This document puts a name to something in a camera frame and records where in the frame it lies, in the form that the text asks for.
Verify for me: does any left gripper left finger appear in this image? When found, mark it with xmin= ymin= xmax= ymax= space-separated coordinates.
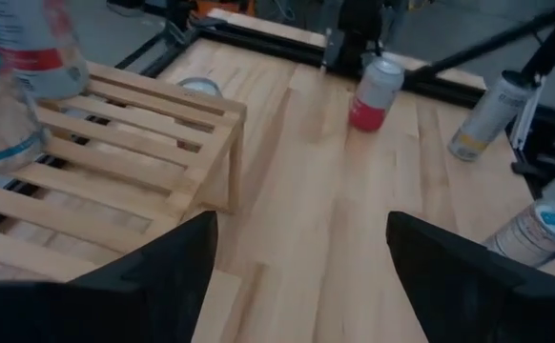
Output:
xmin=0 ymin=211 xmax=219 ymax=343

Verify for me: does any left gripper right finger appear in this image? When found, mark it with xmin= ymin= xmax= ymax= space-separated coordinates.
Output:
xmin=385 ymin=212 xmax=555 ymax=343

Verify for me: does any blue silver Red Bull can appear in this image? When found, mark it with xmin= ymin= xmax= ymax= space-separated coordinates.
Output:
xmin=482 ymin=199 xmax=555 ymax=269
xmin=0 ymin=18 xmax=52 ymax=175

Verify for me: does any Spindrift raspberry lime can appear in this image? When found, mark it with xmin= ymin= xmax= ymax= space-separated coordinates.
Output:
xmin=347 ymin=56 xmax=406 ymax=133
xmin=176 ymin=75 xmax=225 ymax=99

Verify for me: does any wooden slatted shelf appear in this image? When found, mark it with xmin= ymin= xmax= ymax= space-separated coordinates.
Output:
xmin=0 ymin=60 xmax=249 ymax=283

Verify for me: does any black-lidded white yellow can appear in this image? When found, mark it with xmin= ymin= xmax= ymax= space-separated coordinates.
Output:
xmin=447 ymin=70 xmax=539 ymax=162

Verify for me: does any white hanging tag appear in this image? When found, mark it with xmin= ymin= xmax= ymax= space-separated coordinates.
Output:
xmin=509 ymin=75 xmax=545 ymax=152

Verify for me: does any orange shop vacuum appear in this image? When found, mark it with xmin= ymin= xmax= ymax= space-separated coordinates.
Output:
xmin=191 ymin=0 xmax=257 ymax=16

